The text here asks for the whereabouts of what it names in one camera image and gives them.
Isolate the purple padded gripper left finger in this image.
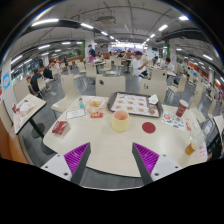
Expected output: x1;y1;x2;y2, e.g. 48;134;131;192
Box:
40;142;92;185

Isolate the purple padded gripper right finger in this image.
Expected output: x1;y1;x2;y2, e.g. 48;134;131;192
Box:
131;142;183;186

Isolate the dark red round coaster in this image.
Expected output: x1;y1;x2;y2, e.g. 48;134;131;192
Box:
142;122;156;133

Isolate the red snack box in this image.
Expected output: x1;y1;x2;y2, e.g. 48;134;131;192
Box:
52;121;69;135

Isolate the white paper receipt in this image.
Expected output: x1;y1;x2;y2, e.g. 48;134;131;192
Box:
66;109;86;119

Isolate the cream yellow cup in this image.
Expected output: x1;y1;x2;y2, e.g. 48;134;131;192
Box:
112;110;129;132

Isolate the colourful printed leaflet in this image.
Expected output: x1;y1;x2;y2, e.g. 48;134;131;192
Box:
162;111;186;131

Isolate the small red sauce packet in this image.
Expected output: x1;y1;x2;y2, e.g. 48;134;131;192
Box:
91;112;103;118

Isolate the small teal bottle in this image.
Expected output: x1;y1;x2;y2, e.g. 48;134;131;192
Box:
79;97;85;109

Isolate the clear plastic cup with drink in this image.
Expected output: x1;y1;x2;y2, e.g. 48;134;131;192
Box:
185;130;204;155

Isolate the brown food tray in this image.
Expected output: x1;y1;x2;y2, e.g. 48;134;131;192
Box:
107;92;163;118

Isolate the crumpled white napkin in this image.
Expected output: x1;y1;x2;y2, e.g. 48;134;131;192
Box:
148;94;159;104

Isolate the beige chair at left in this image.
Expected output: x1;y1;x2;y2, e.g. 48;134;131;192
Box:
51;74;78;113

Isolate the red paper drink cup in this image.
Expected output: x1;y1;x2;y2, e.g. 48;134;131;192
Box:
176;99;189;117

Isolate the beige chair right of centre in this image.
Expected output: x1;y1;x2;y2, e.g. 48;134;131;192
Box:
139;79;167;103

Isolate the side table with wrappers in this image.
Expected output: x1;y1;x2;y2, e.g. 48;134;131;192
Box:
13;94;46;137

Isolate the beige chair behind table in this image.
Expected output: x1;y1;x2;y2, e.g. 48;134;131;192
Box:
95;74;126;97

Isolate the person in black shirt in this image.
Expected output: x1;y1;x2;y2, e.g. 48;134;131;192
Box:
30;69;42;93

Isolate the man in white shirt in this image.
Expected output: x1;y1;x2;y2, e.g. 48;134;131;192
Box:
132;51;148;78

